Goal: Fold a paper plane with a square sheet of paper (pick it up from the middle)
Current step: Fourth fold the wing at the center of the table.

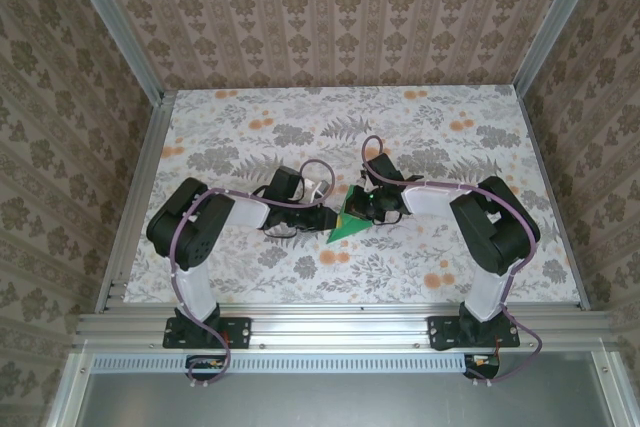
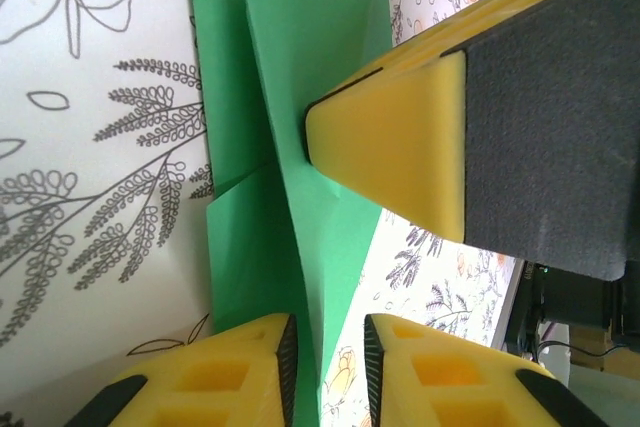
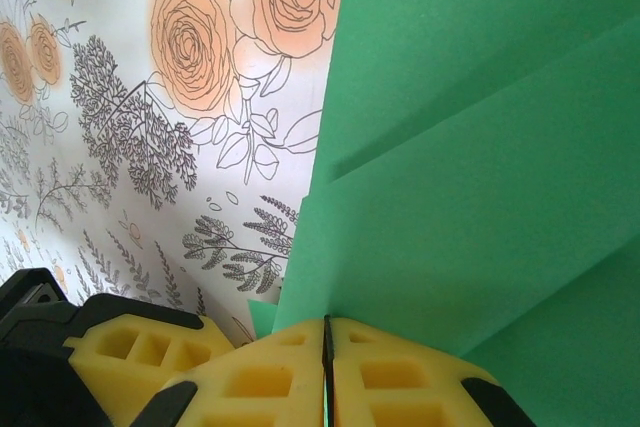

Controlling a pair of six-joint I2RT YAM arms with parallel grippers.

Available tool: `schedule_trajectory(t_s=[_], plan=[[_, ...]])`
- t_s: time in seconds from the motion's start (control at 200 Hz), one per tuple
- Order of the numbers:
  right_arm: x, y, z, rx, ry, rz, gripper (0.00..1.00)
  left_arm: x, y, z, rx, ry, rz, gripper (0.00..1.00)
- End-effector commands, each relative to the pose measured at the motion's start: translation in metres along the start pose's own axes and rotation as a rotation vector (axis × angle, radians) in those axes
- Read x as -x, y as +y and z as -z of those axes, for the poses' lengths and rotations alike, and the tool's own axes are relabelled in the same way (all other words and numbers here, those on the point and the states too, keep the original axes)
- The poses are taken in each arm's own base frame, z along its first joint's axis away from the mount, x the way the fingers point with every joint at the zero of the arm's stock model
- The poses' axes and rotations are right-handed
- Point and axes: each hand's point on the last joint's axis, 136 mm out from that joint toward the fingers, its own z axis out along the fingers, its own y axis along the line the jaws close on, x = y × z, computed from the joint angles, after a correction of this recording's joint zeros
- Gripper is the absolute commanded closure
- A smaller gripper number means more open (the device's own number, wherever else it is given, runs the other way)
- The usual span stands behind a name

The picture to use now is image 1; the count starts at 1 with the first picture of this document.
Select long aluminium base rail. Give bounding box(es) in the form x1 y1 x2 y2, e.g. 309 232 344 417
74 310 614 351

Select green square paper sheet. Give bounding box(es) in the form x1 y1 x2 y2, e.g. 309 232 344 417
327 184 377 245

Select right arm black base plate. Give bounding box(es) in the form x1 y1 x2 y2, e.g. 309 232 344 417
427 315 521 351

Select grey metal panel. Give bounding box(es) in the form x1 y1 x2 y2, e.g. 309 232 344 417
47 351 631 427

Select aluminium table side rail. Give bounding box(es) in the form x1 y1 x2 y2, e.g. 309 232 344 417
514 89 594 311
94 91 176 313

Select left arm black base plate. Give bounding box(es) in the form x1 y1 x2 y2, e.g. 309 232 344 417
162 315 252 350

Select aluminium frame post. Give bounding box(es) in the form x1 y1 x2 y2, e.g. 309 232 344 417
62 0 167 103
512 0 609 93

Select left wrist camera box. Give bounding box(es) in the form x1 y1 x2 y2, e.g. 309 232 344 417
303 177 332 201

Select grey slotted cable duct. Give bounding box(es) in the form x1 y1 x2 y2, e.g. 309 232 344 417
92 352 469 375

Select floral patterned table cover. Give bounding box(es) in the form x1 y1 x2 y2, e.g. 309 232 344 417
122 86 584 306

